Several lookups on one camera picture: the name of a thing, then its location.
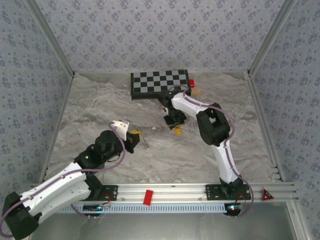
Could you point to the red triangular warning sign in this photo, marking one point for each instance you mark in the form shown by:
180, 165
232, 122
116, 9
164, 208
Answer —
267, 195

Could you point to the small red block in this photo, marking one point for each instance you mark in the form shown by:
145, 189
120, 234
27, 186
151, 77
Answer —
192, 83

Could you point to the black grey folding chessboard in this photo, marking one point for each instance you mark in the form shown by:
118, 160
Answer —
150, 81

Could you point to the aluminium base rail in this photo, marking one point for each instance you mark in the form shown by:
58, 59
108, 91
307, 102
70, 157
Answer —
175, 192

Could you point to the aluminium side rail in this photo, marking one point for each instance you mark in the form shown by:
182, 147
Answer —
56, 130
257, 105

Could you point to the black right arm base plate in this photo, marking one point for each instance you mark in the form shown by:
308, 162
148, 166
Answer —
212, 192

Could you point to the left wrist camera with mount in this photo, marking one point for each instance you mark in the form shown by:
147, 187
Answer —
120, 127

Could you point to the long red toy brick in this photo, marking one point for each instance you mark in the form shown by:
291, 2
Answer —
148, 197

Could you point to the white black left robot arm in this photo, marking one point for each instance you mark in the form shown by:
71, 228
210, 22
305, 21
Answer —
55, 185

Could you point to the grey metal panel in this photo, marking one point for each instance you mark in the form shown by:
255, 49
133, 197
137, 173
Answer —
160, 227

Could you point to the aluminium frame post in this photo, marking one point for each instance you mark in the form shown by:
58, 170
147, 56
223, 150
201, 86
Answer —
55, 40
268, 40

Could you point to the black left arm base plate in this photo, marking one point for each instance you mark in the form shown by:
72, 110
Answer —
112, 192

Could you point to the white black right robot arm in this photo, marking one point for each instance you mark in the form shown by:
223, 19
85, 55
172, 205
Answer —
225, 160

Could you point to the small orange wooden block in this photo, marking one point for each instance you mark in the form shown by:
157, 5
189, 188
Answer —
197, 92

